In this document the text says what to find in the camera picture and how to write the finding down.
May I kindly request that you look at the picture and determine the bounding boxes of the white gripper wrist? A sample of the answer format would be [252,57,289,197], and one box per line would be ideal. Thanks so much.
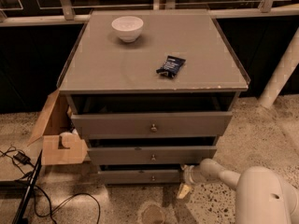
[177,165,203,200]

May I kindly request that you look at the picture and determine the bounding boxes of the grey bottom drawer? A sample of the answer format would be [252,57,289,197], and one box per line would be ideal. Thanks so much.
[99,170,180,185]

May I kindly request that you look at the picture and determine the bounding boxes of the grey drawer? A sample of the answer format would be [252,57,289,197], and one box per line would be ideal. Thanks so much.
[99,170,180,185]
[72,112,232,139]
[88,146,217,165]

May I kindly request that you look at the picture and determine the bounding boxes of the grey middle drawer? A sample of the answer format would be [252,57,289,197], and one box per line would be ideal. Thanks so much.
[88,146,217,165]

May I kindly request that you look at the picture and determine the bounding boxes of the grey top drawer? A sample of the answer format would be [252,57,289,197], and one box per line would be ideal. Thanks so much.
[72,112,232,139]

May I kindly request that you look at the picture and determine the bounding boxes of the grey drawer cabinet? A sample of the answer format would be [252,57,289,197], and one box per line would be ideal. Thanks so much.
[59,9,249,174]

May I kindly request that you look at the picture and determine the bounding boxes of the dark blue snack packet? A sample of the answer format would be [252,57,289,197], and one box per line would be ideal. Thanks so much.
[156,56,186,78]

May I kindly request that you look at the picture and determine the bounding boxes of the brown cardboard box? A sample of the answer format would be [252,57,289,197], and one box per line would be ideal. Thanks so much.
[28,90,87,165]

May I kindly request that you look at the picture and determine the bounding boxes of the white diagonal pole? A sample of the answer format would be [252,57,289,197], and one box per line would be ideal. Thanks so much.
[258,28,299,108]

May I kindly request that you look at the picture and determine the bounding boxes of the black power adapter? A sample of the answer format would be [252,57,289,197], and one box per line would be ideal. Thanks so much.
[13,152,31,164]

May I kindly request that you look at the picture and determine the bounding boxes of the black stand leg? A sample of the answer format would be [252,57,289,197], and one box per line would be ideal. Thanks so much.
[12,153,42,224]

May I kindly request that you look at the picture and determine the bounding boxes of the white ceramic bowl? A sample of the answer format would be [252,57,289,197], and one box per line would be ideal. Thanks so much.
[111,16,144,43]

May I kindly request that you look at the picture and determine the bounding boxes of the metal window railing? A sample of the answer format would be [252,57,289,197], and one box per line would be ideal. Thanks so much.
[0,0,299,26]

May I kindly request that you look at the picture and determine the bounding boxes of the black cable on floor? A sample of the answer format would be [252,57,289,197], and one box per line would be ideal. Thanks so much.
[0,146,102,224]

